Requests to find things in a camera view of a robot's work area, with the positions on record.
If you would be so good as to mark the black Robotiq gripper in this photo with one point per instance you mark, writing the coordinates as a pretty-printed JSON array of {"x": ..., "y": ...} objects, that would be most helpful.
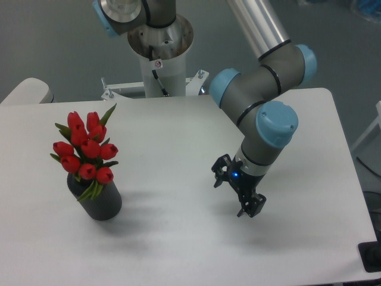
[{"x": 243, "y": 183}]

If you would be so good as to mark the red tulip bouquet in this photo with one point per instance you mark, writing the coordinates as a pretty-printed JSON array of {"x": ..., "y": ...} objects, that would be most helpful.
[{"x": 87, "y": 155}]

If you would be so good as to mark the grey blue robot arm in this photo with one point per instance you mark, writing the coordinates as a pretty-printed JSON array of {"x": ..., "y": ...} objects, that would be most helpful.
[{"x": 249, "y": 100}]

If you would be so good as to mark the dark grey ribbed vase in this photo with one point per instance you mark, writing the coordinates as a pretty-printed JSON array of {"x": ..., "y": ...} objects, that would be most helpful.
[{"x": 103, "y": 207}]

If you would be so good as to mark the black device at table corner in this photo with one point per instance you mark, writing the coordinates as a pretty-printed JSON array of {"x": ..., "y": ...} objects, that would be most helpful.
[{"x": 370, "y": 256}]

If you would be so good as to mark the white furniture leg right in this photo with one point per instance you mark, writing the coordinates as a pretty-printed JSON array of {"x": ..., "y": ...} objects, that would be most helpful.
[{"x": 369, "y": 134}]

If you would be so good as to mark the blue item in clear bag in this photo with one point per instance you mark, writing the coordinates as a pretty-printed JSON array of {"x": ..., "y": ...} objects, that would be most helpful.
[{"x": 367, "y": 9}]

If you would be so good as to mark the white chair backrest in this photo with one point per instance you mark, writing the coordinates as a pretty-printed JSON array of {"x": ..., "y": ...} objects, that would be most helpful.
[{"x": 30, "y": 91}]

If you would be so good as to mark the white pedestal base frame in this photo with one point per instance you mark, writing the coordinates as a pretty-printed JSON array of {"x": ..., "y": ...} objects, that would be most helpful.
[{"x": 135, "y": 90}]

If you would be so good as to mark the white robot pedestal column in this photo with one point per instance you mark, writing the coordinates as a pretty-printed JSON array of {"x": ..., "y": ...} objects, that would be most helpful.
[{"x": 162, "y": 53}]

